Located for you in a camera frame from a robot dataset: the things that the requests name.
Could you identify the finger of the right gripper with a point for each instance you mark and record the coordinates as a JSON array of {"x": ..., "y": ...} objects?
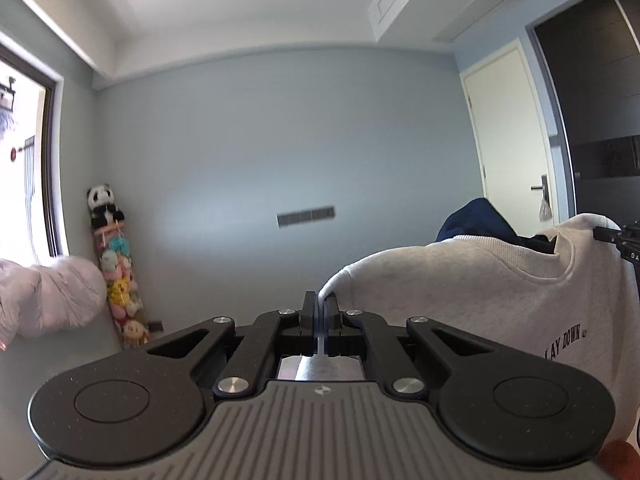
[{"x": 626, "y": 240}]

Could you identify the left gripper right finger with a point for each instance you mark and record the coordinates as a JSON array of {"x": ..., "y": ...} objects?
[{"x": 503, "y": 405}]

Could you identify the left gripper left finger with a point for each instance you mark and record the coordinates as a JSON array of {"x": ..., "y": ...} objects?
[{"x": 145, "y": 402}]

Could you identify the light grey printed sweatshirt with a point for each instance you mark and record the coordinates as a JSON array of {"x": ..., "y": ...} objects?
[{"x": 578, "y": 304}]

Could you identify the red sleeve of operator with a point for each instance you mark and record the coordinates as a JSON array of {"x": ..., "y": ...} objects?
[{"x": 621, "y": 460}]

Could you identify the pink rolled duvet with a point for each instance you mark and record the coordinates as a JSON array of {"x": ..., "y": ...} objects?
[{"x": 65, "y": 294}]

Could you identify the white room door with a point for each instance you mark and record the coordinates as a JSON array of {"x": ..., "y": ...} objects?
[{"x": 511, "y": 138}]

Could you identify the dark navy garment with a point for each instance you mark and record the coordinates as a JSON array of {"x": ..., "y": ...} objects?
[{"x": 480, "y": 218}]

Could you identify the plush toy storage tube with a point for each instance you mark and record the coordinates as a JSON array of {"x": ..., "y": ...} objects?
[{"x": 123, "y": 297}]

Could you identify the dark wardrobe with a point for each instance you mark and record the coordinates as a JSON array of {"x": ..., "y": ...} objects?
[{"x": 592, "y": 53}]

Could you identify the panda plush toy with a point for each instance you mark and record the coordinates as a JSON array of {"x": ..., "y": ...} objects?
[{"x": 102, "y": 207}]

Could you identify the ceiling air vent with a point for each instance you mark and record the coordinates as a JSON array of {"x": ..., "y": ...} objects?
[{"x": 472, "y": 13}]

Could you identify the black wall socket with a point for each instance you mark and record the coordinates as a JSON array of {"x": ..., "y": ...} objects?
[{"x": 155, "y": 326}]

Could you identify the black door handle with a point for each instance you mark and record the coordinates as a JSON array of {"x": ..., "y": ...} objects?
[{"x": 543, "y": 188}]

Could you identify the window with dark frame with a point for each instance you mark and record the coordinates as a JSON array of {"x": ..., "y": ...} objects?
[{"x": 31, "y": 217}]

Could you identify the grey wall switch panel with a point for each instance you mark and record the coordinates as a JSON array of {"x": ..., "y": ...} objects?
[{"x": 305, "y": 216}]

